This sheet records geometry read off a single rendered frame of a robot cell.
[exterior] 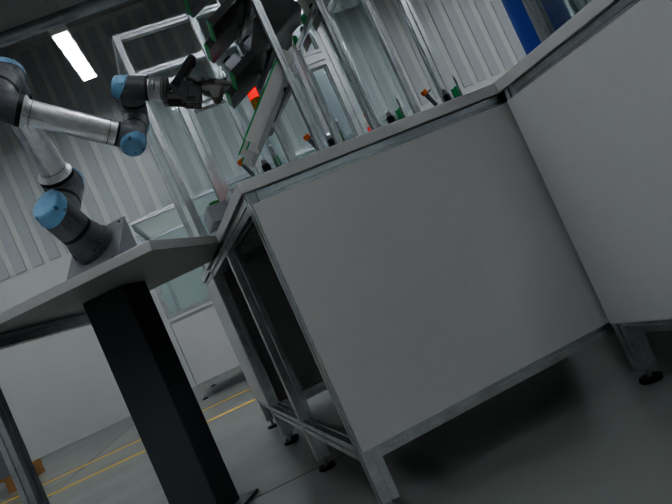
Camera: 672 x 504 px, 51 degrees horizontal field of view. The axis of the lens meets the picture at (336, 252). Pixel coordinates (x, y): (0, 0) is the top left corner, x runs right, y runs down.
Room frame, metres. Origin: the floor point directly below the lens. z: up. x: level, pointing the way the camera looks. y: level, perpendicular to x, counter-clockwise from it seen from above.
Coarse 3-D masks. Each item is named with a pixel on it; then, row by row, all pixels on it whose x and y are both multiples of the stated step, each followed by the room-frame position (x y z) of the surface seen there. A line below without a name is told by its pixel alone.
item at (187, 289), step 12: (156, 216) 7.30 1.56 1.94; (168, 216) 7.32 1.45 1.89; (144, 228) 7.28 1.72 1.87; (156, 228) 7.30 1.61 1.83; (168, 228) 7.31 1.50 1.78; (180, 228) 7.33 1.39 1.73; (144, 240) 7.27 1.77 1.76; (180, 276) 7.30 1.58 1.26; (192, 276) 7.32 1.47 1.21; (168, 288) 7.28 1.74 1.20; (180, 288) 7.29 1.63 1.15; (192, 288) 7.31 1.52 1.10; (204, 288) 7.33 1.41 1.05; (168, 300) 7.27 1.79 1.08; (180, 300) 7.29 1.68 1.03; (192, 300) 7.30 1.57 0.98
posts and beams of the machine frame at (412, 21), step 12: (396, 0) 3.32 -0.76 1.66; (408, 0) 3.30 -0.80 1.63; (408, 12) 3.29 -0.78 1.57; (408, 24) 3.31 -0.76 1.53; (420, 24) 3.30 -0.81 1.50; (420, 36) 3.29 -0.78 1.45; (420, 48) 3.30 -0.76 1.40; (432, 60) 3.30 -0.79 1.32; (300, 72) 3.31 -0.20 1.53; (432, 72) 3.29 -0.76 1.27; (444, 84) 3.29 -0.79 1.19; (312, 96) 3.31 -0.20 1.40; (312, 108) 3.34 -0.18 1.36; (324, 120) 3.32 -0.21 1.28; (324, 132) 3.33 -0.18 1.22
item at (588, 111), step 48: (624, 0) 1.34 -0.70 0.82; (576, 48) 1.52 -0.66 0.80; (624, 48) 1.38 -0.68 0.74; (528, 96) 1.72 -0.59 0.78; (576, 96) 1.56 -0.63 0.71; (624, 96) 1.43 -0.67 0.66; (528, 144) 1.80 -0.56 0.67; (576, 144) 1.63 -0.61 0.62; (624, 144) 1.49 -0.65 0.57; (576, 192) 1.71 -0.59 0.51; (624, 192) 1.56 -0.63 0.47; (576, 240) 1.79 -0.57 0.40; (624, 240) 1.62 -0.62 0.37; (624, 288) 1.70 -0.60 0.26; (624, 336) 1.79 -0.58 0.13
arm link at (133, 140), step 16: (0, 80) 1.96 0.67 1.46; (0, 96) 1.93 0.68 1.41; (16, 96) 1.95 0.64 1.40; (0, 112) 1.94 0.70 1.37; (16, 112) 1.95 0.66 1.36; (32, 112) 1.97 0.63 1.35; (48, 112) 1.99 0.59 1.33; (64, 112) 2.01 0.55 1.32; (80, 112) 2.04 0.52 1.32; (48, 128) 2.01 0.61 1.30; (64, 128) 2.01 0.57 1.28; (80, 128) 2.02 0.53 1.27; (96, 128) 2.04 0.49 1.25; (112, 128) 2.06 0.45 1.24; (128, 128) 2.08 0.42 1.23; (144, 128) 2.13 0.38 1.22; (112, 144) 2.09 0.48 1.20; (128, 144) 2.07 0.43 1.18; (144, 144) 2.08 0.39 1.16
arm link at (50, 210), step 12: (48, 192) 2.24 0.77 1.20; (60, 192) 2.24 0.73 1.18; (72, 192) 2.29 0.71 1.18; (36, 204) 2.24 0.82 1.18; (48, 204) 2.21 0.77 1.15; (60, 204) 2.20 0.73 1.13; (72, 204) 2.25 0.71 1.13; (36, 216) 2.21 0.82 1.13; (48, 216) 2.19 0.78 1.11; (60, 216) 2.20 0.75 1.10; (72, 216) 2.23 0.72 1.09; (84, 216) 2.29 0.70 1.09; (48, 228) 2.22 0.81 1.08; (60, 228) 2.22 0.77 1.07; (72, 228) 2.24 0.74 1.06; (60, 240) 2.28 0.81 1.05
